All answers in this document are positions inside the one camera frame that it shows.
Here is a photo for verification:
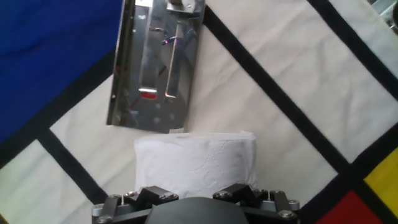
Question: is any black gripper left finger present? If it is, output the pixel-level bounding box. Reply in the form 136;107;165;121
91;185;180;224

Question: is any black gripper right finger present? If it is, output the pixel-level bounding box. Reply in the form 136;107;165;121
213;183;301;224

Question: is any white toilet paper roll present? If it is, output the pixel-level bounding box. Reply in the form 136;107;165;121
133;130;258;200

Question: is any chrome toilet paper holder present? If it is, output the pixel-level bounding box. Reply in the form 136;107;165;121
106;0;206;134

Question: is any colour block pattern cloth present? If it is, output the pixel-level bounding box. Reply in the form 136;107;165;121
0;0;398;224

